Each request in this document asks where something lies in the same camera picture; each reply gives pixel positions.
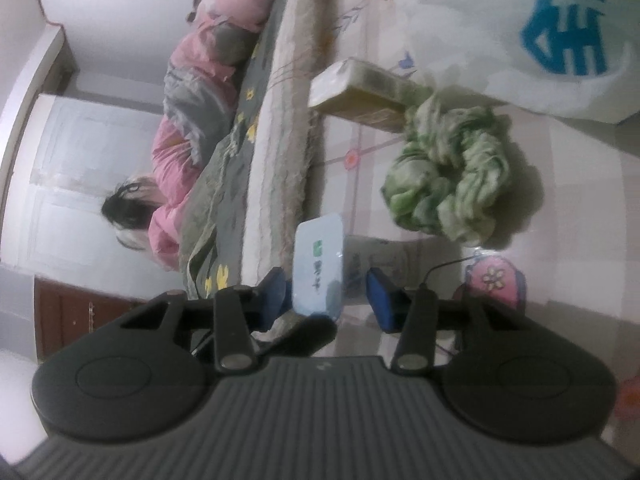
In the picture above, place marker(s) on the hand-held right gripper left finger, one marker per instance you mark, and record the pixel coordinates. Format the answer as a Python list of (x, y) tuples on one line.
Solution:
[(275, 295)]

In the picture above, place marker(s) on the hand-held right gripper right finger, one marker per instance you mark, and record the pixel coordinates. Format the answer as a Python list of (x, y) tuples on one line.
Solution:
[(381, 300)]

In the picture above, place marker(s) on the light blue tissue pack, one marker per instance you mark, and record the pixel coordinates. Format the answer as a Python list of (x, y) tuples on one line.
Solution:
[(320, 255)]

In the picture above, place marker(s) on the white plastic bag blue print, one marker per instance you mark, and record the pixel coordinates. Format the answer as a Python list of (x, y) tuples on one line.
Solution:
[(475, 20)]

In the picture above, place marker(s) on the green floral blanket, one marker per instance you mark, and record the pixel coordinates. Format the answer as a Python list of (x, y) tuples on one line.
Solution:
[(215, 210)]

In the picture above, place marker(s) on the green white knotted cloth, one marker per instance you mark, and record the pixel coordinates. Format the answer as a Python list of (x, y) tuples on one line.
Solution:
[(450, 170)]

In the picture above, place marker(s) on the grey quilt yellow stars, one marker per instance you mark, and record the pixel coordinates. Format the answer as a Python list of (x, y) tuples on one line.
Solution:
[(245, 110)]

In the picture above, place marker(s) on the brown wooden cabinet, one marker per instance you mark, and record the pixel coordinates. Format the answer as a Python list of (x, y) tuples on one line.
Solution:
[(65, 315)]

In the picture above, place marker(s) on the white box gold top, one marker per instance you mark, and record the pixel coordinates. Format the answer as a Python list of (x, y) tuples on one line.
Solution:
[(350, 85)]

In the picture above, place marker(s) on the checked floor mat teapot print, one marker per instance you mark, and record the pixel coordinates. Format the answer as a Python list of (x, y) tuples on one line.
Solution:
[(575, 185)]

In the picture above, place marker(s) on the white door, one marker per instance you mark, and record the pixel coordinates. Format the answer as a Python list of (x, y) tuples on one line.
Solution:
[(85, 150)]

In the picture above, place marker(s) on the pink grey duvet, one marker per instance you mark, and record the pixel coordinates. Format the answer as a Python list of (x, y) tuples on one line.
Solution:
[(200, 50)]

